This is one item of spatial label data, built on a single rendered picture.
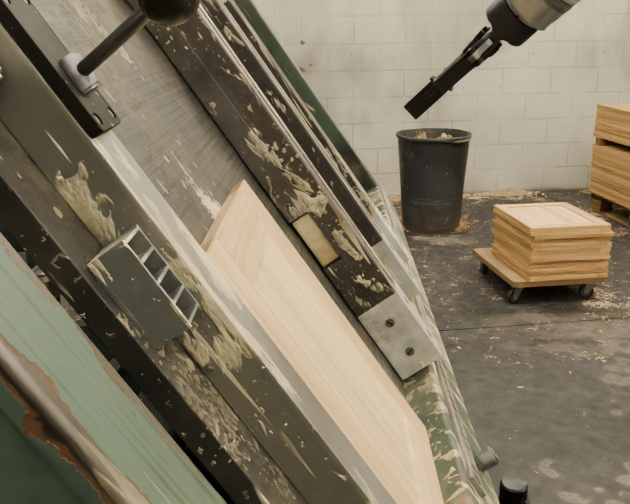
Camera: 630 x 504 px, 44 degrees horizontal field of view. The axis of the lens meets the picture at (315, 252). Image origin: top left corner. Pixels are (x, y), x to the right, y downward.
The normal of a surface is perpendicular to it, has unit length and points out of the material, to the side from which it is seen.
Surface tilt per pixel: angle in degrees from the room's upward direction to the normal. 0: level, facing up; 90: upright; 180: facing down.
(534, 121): 90
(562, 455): 0
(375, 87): 90
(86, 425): 55
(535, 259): 90
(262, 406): 90
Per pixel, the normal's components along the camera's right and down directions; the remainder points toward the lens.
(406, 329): -0.01, 0.29
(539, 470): 0.00, -0.96
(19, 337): 0.82, -0.55
